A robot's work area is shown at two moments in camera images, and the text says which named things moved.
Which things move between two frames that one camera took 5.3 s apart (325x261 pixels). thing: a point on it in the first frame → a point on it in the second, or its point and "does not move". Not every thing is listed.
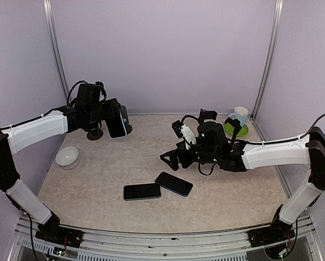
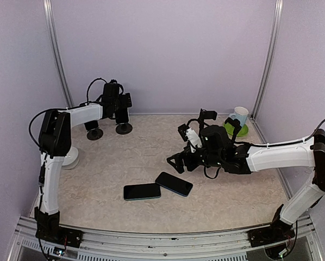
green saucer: (229, 129) does not move
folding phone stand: (128, 128) does not move
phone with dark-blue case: (174, 184) does not move
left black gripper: (113, 110) → (125, 104)
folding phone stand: (94, 134) does not move
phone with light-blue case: (116, 126) → (122, 115)
